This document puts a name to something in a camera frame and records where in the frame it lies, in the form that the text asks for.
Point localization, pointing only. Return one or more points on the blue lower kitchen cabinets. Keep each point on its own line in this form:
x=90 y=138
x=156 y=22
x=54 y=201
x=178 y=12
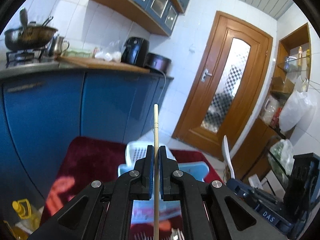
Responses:
x=42 y=111

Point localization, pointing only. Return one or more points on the wooden shelf unit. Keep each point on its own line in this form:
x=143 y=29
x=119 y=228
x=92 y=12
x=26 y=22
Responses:
x=251 y=158

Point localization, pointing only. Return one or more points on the yellow oil bottle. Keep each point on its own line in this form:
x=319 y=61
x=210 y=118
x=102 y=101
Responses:
x=29 y=216

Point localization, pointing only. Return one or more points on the beige wooden chopstick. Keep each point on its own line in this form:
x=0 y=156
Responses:
x=156 y=176

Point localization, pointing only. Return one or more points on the dark steel wok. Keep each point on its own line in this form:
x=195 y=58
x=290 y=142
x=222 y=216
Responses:
x=31 y=37

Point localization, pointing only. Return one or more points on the black air fryer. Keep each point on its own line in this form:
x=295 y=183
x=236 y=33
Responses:
x=135 y=52

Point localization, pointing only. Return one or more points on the dark round cooker pot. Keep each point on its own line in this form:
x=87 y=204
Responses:
x=157 y=62

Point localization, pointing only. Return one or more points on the gas stove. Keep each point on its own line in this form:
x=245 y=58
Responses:
x=27 y=57

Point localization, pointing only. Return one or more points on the wooden door with glass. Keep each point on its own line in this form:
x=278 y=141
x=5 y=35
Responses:
x=237 y=54

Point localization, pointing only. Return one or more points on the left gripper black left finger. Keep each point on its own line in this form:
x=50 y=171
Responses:
x=102 y=210

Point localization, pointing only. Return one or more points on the light blue utensil box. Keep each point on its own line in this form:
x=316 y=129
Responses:
x=143 y=210

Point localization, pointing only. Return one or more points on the white plastic bag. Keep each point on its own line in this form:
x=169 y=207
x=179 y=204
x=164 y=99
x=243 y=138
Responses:
x=299 y=110

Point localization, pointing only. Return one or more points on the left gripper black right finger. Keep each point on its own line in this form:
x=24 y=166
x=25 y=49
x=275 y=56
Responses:
x=210 y=210

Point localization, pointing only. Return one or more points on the white plastic spoon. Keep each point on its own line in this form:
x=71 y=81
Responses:
x=226 y=156

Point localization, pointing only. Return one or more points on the wooden cutting board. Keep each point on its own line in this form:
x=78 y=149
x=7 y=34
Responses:
x=90 y=63

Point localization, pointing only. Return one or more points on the steel kettle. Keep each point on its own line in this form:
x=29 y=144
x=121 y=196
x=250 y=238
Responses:
x=57 y=46

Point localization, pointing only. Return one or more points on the silver door handle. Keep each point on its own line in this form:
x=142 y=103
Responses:
x=205 y=74

